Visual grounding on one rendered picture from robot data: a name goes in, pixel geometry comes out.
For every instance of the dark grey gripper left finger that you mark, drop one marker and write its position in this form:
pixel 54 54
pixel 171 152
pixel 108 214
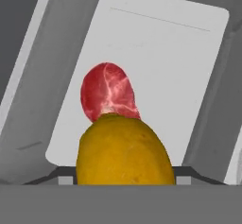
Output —
pixel 65 176

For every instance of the yellow lemon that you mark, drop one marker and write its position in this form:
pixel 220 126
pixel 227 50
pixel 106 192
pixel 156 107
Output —
pixel 124 152

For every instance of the red marbled steak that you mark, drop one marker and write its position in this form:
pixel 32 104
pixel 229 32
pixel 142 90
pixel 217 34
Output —
pixel 107 90

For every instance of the grey tupperware container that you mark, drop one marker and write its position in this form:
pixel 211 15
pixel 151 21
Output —
pixel 148 64

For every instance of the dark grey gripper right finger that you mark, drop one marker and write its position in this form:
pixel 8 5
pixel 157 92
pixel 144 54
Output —
pixel 186 176

